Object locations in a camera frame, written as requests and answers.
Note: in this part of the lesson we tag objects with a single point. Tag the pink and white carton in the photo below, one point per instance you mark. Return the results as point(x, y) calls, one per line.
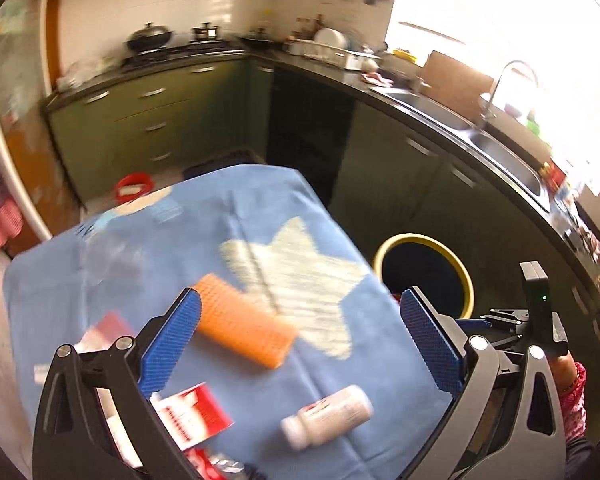
point(105, 330)

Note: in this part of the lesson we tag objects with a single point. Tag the white pill bottle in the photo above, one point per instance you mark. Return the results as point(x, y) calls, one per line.
point(325, 415)

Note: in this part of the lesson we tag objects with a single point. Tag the pink cloth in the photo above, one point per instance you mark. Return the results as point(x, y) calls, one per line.
point(375, 78)

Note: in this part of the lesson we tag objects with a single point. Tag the white dish rack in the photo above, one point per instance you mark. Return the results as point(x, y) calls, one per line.
point(330, 56)

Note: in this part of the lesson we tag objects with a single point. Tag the wooden cutting board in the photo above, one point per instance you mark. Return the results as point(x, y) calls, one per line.
point(455, 77)

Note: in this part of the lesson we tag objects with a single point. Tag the red plastic basin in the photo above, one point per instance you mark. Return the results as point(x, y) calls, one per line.
point(135, 180)

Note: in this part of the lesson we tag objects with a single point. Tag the blue star print cloth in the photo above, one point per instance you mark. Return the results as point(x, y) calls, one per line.
point(190, 240)

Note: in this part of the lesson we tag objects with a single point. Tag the black wok with lid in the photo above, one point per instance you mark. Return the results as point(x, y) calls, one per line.
point(149, 39)

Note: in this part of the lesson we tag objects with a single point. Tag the steel sink faucet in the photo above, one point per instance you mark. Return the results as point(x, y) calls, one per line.
point(491, 95)

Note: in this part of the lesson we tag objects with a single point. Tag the green door cabinet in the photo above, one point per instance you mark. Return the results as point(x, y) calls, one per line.
point(405, 190)

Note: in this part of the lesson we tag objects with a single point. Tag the green drawer cabinet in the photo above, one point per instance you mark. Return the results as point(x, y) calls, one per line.
point(145, 115)

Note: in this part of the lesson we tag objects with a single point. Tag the small steel pot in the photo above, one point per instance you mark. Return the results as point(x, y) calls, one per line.
point(205, 33)

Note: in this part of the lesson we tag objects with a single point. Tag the clear plastic bag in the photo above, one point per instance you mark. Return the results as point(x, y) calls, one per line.
point(82, 72)

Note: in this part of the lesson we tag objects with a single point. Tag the steel kitchen sink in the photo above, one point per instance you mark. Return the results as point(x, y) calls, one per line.
point(505, 157)

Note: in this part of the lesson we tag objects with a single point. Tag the person's right forearm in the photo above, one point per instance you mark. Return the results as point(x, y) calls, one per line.
point(572, 400)

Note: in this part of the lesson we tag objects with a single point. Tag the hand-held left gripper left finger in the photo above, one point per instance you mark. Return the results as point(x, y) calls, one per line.
point(172, 340)

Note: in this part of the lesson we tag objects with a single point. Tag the wooden glass door cabinet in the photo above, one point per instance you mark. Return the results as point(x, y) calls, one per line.
point(25, 60)

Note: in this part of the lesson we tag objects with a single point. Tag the yellow container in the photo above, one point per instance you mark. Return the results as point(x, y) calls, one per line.
point(404, 55)

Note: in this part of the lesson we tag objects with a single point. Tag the red and white box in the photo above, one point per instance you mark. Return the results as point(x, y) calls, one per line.
point(195, 410)

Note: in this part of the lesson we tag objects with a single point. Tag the orange foam net sleeve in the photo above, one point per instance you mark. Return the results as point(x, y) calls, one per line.
point(245, 320)

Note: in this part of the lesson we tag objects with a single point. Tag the yellow rim trash bin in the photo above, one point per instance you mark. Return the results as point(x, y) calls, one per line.
point(430, 270)

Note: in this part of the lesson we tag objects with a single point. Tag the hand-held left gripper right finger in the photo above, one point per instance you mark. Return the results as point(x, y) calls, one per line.
point(430, 340)

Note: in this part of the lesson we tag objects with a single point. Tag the stack of white plates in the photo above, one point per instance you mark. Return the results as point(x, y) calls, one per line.
point(330, 37)

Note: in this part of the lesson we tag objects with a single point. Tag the black gas stove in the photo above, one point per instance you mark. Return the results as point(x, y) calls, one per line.
point(175, 55)

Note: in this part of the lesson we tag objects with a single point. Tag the red drink can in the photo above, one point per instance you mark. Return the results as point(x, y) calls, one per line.
point(215, 465)

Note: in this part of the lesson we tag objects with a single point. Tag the dark cabinet front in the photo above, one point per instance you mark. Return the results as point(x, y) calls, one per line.
point(310, 130)

